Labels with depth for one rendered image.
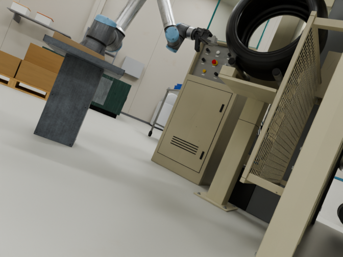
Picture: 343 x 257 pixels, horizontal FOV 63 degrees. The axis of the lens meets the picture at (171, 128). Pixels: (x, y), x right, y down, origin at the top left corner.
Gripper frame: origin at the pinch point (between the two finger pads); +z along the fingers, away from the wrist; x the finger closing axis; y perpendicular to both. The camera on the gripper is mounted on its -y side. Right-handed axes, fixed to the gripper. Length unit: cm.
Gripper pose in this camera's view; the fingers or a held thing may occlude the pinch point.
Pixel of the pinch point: (216, 45)
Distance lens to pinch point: 200.3
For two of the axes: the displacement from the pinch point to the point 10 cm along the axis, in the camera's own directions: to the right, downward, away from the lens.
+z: 7.3, 4.5, -5.1
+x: 4.8, 1.9, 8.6
